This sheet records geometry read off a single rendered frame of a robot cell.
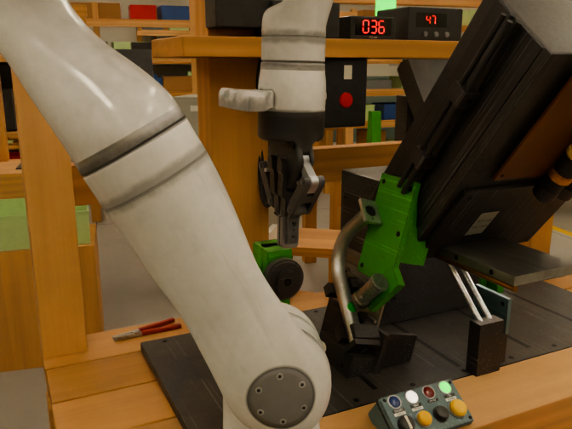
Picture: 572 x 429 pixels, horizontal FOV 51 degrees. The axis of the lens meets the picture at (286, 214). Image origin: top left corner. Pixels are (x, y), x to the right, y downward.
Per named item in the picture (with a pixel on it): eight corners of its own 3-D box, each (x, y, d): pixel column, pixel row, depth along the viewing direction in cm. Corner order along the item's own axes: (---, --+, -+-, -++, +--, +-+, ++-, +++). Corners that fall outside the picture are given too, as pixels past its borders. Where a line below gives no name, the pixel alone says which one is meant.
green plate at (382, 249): (421, 292, 119) (449, 189, 117) (388, 288, 115) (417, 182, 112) (387, 273, 129) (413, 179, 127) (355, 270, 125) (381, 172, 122)
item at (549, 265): (576, 279, 112) (579, 263, 111) (512, 293, 105) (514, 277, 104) (439, 228, 146) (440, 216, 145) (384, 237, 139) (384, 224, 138)
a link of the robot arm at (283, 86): (214, 106, 68) (214, 49, 66) (302, 106, 73) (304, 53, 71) (244, 113, 60) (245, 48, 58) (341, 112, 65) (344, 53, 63)
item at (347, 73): (366, 126, 136) (368, 58, 133) (300, 129, 129) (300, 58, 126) (339, 122, 147) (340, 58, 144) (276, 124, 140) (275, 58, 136)
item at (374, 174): (478, 306, 151) (489, 171, 142) (377, 328, 138) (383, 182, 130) (431, 282, 167) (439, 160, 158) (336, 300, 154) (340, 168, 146)
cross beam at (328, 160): (513, 164, 186) (517, 135, 184) (72, 206, 132) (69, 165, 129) (501, 162, 190) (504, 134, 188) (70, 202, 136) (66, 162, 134)
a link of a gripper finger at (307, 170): (294, 149, 65) (286, 161, 67) (306, 185, 63) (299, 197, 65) (313, 148, 66) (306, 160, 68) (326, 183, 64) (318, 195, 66)
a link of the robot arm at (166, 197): (68, 187, 42) (95, 166, 51) (260, 470, 49) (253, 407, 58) (182, 122, 42) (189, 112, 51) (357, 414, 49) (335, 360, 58)
